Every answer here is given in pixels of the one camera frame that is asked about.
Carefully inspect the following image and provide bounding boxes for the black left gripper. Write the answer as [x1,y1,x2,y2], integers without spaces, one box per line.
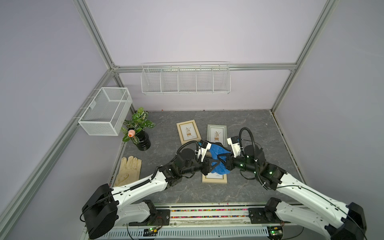
[181,155,220,176]

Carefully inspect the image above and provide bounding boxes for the light wood picture frame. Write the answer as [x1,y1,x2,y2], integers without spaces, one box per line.
[201,151,229,185]

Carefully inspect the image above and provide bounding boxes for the blue microfibre cloth black trim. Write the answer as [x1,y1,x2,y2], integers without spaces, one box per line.
[210,144,231,175]

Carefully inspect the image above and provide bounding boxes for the green-grey picture frame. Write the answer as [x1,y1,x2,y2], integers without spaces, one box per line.
[207,125,228,147]

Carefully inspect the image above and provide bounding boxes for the beige picture frame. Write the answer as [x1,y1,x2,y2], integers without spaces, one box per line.
[177,120,202,145]

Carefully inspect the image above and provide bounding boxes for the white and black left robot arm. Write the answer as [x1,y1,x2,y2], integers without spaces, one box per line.
[81,149,221,240]

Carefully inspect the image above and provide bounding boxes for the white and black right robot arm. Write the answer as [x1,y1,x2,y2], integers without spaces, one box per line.
[210,145,367,240]

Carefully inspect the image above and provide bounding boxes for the black glossy plant vase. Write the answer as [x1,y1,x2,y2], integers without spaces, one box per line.
[134,130,151,151]

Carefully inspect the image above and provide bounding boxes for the right electronics board green led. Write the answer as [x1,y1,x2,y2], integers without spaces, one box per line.
[267,227,284,239]

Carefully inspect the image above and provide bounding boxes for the electronics board green led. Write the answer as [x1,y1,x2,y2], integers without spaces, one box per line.
[143,228,158,237]
[267,227,284,239]

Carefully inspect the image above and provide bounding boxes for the green artificial plant pink flower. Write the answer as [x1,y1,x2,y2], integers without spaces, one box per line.
[121,108,156,145]

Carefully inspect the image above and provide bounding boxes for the left electronics board green led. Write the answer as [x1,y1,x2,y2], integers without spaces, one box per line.
[143,228,158,237]

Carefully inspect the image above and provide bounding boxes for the aluminium mounting rail front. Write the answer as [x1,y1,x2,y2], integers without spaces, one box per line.
[85,203,334,230]

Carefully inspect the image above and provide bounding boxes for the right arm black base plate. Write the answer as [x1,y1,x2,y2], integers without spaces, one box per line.
[248,208,283,225]

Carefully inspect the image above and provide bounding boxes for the white vented cable duct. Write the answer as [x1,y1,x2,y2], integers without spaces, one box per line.
[99,226,269,240]

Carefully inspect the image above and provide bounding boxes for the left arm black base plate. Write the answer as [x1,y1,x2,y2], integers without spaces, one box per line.
[129,209,171,226]

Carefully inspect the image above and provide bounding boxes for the long white wire shelf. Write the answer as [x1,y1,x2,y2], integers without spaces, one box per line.
[141,62,232,95]

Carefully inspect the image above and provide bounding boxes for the white wire basket left wall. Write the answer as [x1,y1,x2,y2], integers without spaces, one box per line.
[78,87,133,136]

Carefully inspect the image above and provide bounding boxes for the aluminium cage frame profiles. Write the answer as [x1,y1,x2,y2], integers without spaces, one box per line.
[1,1,339,240]

